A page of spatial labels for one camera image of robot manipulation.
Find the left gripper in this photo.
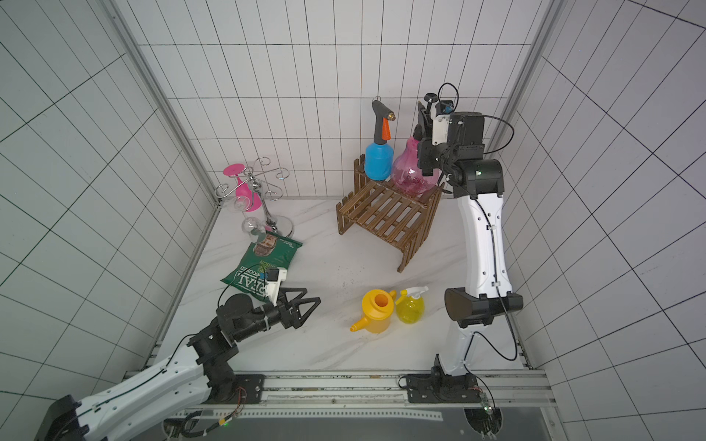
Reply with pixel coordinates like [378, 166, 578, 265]
[234, 287, 321, 341]

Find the pink pressure sprayer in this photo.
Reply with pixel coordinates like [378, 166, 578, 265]
[391, 124, 441, 196]

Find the blue spray bottle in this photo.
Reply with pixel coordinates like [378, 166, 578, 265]
[364, 99, 396, 181]

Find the yellow watering can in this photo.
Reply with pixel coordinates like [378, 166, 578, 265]
[349, 290, 397, 334]

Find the small yellow spray bottle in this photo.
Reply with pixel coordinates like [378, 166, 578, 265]
[395, 286, 428, 325]

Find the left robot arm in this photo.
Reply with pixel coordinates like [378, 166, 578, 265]
[35, 288, 321, 440]

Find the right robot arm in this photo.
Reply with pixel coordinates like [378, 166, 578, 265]
[416, 93, 524, 387]

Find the wooden slatted shelf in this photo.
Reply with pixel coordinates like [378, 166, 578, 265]
[336, 155, 442, 273]

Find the green chips bag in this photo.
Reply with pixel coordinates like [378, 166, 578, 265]
[222, 233, 303, 302]

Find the metal wine glass rack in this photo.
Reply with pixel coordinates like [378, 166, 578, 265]
[214, 156, 294, 238]

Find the clear wine glass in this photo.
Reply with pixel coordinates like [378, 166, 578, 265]
[242, 217, 268, 243]

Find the pink wine glass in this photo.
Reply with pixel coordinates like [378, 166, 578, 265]
[219, 164, 262, 212]

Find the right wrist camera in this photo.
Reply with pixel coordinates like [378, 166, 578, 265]
[424, 93, 456, 144]

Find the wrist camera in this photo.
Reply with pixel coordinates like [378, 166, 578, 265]
[263, 266, 288, 305]
[424, 93, 456, 144]

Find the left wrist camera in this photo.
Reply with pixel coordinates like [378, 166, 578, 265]
[263, 266, 288, 305]

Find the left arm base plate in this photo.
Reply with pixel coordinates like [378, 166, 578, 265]
[211, 374, 266, 404]

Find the aluminium mounting rail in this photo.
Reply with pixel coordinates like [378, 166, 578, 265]
[167, 370, 557, 420]

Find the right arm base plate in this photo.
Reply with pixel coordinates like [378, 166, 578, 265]
[397, 373, 484, 404]

